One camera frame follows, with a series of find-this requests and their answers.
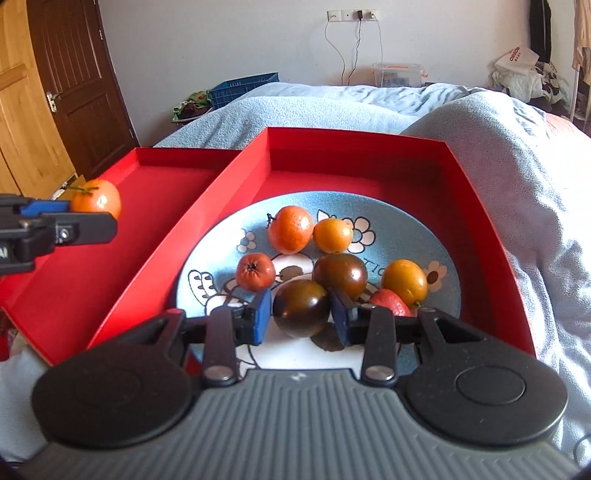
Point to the dark hanging clothes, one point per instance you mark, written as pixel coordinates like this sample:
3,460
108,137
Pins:
540,27

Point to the pile of light clothes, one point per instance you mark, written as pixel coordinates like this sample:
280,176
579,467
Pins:
531,85

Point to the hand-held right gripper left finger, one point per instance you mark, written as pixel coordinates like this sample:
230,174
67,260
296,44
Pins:
261,318

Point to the grey blanket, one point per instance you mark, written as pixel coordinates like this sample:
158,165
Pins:
531,194

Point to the dark brown tomato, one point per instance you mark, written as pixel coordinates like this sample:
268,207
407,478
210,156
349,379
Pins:
300,308
339,275

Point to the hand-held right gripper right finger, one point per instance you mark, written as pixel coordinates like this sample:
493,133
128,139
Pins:
340,321

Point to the orange patterned sheet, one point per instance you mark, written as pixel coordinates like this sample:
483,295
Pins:
570,127

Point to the shallow red box lid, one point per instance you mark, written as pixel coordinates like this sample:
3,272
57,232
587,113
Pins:
115,277

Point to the deep red box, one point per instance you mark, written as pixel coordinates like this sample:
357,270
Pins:
369,166

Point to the green clothes pile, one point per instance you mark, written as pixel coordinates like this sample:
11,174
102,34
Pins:
191,104

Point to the orange tangerine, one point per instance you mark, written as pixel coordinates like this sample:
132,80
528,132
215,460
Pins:
99,196
291,229

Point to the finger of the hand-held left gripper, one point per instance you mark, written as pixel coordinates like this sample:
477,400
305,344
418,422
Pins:
87,228
44,206

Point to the blue tiger print plate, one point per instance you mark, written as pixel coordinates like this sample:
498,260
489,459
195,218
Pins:
217,258

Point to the white rack pole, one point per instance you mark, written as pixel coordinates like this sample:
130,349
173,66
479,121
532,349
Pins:
575,92

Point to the light blue blanket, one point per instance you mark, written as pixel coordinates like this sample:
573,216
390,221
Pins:
300,110

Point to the dark brown door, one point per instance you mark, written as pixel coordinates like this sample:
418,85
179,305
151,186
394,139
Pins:
83,69

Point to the blue plastic crate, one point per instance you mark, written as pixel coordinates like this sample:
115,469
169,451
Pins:
242,87

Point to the small red fruit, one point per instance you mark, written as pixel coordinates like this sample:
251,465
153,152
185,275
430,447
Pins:
388,301
255,272

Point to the white plastic bag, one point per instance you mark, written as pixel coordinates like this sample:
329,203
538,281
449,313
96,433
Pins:
517,57

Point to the white wall socket strip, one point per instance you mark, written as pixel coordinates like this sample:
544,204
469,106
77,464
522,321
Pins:
344,15

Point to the beige hanging garment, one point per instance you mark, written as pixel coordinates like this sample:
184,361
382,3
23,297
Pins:
582,37

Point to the clear plastic storage box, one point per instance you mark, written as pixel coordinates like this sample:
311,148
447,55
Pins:
397,74

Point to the yellow wooden wardrobe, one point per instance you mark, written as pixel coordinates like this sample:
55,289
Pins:
23,115

